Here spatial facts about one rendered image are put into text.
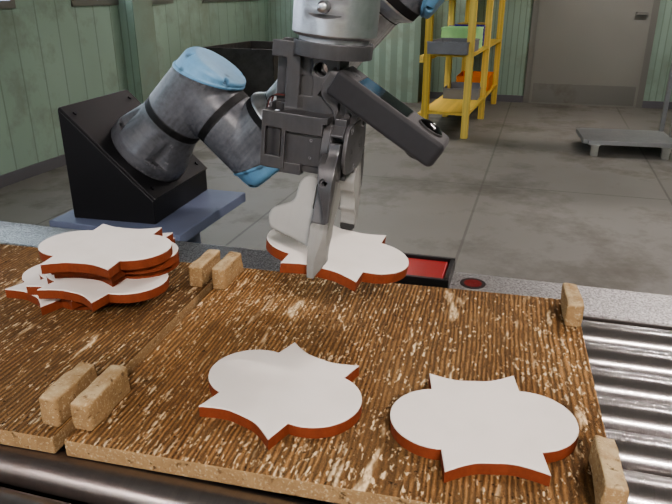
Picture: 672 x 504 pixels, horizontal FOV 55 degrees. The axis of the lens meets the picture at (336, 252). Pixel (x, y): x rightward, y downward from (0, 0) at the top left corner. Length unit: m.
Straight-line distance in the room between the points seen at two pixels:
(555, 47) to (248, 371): 7.86
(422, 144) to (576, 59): 7.78
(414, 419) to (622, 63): 7.94
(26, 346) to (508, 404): 0.46
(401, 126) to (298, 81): 0.10
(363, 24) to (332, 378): 0.30
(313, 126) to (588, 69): 7.82
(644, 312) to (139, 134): 0.85
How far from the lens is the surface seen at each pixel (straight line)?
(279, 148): 0.60
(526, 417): 0.54
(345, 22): 0.56
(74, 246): 0.75
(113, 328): 0.71
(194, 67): 1.15
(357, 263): 0.62
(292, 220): 0.59
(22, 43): 5.23
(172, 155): 1.22
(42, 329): 0.73
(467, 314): 0.71
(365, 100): 0.57
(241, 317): 0.70
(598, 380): 0.67
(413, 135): 0.57
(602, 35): 8.33
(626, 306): 0.83
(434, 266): 0.84
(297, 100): 0.60
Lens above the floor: 1.26
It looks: 22 degrees down
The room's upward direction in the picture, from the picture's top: straight up
